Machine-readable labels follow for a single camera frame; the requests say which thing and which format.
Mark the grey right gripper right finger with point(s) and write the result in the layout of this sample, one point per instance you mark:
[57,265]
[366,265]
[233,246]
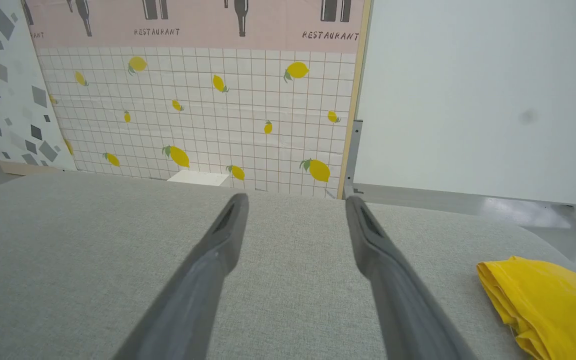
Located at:
[403,300]

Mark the lemon print partition panel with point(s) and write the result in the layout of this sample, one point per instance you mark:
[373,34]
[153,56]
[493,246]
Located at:
[248,110]

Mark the grey terrazzo pattern panel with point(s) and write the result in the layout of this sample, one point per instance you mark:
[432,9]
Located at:
[13,100]

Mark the white rectangular box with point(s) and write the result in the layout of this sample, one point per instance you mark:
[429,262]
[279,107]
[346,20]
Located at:
[198,177]

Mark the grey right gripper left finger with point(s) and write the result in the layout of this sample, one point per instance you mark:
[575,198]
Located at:
[193,290]

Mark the grey metal partition support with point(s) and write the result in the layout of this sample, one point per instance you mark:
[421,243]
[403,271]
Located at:
[354,150]

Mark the yellow cartoon face garment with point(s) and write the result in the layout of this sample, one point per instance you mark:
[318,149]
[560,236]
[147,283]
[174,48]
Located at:
[553,300]

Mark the pink restaurant print wallpaper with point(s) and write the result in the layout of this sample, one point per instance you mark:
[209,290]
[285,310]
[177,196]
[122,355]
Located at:
[193,15]

